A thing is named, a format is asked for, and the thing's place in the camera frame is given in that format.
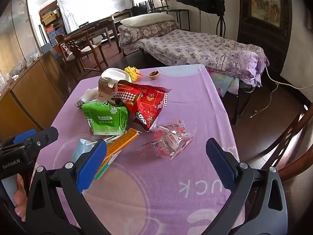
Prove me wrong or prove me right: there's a white tissue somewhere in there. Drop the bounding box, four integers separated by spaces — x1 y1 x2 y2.
80 88 99 103

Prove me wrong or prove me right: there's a yellow foam fruit net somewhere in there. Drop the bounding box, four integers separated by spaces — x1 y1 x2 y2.
124 66 143 82

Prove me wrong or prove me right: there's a person's left hand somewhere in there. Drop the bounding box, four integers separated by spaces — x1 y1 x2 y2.
14 174 28 222

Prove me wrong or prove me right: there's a wooden sideboard cabinet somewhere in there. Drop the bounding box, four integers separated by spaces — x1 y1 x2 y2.
0 51 70 141

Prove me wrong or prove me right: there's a nearby wooden chair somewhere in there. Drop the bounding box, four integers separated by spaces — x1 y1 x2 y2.
259 106 312 181

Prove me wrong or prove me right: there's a green tissue pack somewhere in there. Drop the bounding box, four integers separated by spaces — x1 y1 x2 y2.
82 101 129 136

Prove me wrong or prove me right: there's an orange paper box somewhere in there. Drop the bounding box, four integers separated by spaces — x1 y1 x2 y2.
94 128 141 180

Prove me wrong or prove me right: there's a purple tablecloth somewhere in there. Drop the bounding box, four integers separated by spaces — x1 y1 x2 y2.
31 64 245 235

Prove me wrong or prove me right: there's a carved wooden chair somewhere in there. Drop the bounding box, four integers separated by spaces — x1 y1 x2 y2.
56 31 108 75

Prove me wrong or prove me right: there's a clear candy wrapper bag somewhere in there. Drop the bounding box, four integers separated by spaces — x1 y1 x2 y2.
139 119 197 160

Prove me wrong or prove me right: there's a wooden bookshelf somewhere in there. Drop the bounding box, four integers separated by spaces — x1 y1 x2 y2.
39 1 67 47

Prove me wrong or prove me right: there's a red snack bag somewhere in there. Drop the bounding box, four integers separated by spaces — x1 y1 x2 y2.
112 81 170 132

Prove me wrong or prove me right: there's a wooden desk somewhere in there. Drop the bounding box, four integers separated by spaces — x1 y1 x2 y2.
65 16 122 53

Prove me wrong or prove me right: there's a floral bed quilt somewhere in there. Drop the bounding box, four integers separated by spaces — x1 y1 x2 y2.
137 30 270 87

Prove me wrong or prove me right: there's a brown nut shell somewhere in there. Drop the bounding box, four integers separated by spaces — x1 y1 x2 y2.
148 70 160 80

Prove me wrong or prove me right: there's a folded floral blanket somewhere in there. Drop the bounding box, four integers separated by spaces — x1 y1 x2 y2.
118 20 180 46

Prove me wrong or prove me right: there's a white pillow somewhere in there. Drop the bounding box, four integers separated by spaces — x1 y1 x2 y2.
121 13 175 28

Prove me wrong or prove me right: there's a framed landscape painting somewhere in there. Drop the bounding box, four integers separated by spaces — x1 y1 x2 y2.
238 0 292 51

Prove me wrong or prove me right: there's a black coat stand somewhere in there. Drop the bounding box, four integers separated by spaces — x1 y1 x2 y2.
216 14 226 38

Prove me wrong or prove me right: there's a white cable on floor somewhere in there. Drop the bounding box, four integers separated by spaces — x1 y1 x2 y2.
249 66 313 118

